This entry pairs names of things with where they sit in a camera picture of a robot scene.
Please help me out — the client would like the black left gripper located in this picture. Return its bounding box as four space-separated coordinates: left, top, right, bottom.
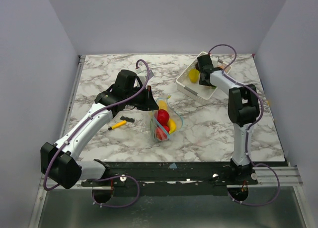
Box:
125 85 159 111

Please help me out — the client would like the yellow toy lemon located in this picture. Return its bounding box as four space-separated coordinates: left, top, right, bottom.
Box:
158 100 167 111

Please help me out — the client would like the red toy apple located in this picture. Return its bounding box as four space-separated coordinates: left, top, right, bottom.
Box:
157 109 170 126

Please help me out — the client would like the clear zip top bag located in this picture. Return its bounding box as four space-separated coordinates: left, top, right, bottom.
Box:
143 95 183 142

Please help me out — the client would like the yellow toy banana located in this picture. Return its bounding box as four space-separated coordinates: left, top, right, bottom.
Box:
167 118 176 134

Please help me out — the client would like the red toy tomato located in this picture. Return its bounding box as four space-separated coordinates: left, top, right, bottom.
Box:
156 127 168 141

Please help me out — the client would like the toy bok choy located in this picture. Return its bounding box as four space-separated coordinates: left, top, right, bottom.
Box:
150 116 158 141

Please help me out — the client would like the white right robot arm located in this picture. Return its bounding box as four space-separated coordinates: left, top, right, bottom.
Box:
195 54 260 184

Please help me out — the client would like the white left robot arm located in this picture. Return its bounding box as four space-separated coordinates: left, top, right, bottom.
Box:
40 70 159 189

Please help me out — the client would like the yellow toy starfruit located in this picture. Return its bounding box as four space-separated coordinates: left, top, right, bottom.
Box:
188 69 200 83

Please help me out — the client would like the white perforated plastic basket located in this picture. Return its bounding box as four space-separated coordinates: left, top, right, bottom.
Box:
176 58 217 104

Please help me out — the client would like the black yellow brush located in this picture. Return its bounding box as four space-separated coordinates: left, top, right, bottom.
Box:
108 120 127 131

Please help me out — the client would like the black screwdriver bit holder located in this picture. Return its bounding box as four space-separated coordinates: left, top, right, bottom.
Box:
120 116 135 123

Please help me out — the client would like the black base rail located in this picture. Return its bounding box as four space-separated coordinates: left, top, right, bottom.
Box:
80 162 257 197

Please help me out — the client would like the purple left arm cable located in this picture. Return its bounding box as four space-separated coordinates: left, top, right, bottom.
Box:
43 59 151 209

